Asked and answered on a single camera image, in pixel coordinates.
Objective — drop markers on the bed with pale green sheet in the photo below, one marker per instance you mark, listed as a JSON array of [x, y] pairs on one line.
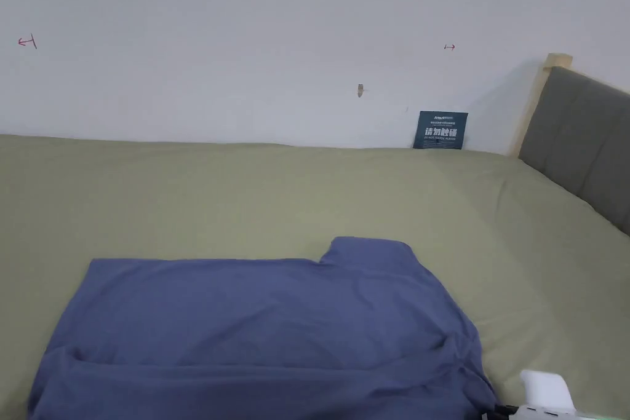
[[197, 193]]

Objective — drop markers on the grey padded headboard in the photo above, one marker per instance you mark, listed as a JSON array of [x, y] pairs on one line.
[[581, 144]]

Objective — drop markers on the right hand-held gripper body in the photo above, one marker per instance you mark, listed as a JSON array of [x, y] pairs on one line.
[[544, 390]]

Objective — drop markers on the dark blue sign card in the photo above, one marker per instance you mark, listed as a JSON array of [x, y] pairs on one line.
[[440, 130]]

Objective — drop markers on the dark blue shirt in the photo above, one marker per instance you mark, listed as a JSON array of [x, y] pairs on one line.
[[256, 331]]

